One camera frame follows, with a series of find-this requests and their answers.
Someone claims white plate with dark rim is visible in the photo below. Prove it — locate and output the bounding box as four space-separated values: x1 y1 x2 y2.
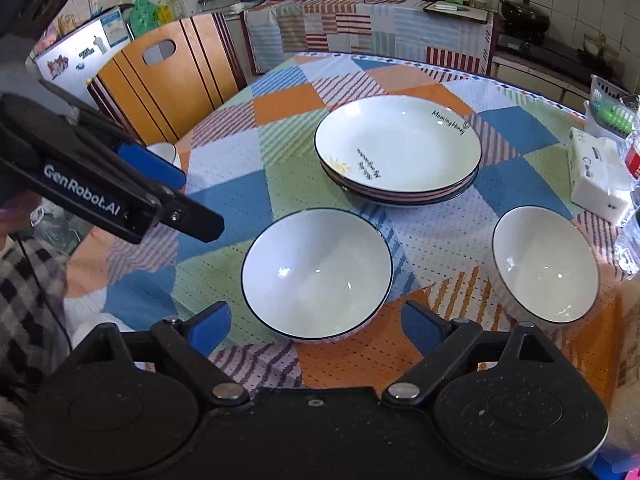
313 95 484 196

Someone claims patchwork counter cloth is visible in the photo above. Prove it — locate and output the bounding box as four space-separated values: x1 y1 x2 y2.
242 0 497 77

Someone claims black cutting board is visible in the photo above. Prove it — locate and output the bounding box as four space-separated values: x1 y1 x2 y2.
423 1 489 25

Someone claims black wok with lid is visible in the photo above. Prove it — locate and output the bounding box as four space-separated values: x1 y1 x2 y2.
498 0 551 37

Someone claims green plastic bag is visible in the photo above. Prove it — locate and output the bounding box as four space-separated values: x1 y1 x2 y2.
128 0 162 39

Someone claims plastic basket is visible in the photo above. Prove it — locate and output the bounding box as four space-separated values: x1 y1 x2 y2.
584 74 640 140

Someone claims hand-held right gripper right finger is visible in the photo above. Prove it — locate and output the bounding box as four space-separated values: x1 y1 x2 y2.
381 300 557 407

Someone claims small clay pot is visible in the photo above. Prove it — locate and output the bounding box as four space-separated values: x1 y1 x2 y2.
581 34 620 67

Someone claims white fridge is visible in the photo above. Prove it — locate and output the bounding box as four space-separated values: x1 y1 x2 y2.
32 6 137 108

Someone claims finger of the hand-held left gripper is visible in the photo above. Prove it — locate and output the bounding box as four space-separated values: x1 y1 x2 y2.
157 190 225 244
37 77 187 190

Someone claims black gas stove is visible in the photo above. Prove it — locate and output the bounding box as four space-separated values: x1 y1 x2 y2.
494 32 628 92

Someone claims white bowl with dark rim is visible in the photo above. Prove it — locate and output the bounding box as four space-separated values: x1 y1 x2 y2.
146 142 182 171
491 206 601 324
241 208 394 345

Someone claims yellow bottle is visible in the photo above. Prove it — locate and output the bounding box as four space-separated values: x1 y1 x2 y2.
157 0 185 25

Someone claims patchwork tablecloth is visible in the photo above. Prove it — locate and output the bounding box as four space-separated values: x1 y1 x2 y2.
65 51 640 406

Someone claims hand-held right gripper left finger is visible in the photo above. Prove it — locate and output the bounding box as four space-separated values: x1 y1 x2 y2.
80 301 252 407

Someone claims pink rabbit print plate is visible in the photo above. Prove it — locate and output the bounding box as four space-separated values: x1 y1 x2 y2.
319 157 481 204

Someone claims water bottle with red label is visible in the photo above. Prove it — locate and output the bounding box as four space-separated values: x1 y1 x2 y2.
625 130 640 181

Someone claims checkered sweater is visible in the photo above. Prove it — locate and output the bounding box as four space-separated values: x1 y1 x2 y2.
0 234 72 401

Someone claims wooden chair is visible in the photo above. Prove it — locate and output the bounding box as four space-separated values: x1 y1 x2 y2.
87 11 247 147

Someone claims blue fried egg plate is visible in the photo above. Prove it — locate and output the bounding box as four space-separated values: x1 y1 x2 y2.
325 170 478 209

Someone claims white tissue pack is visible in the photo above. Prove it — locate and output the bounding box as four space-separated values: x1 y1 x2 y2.
567 127 635 226

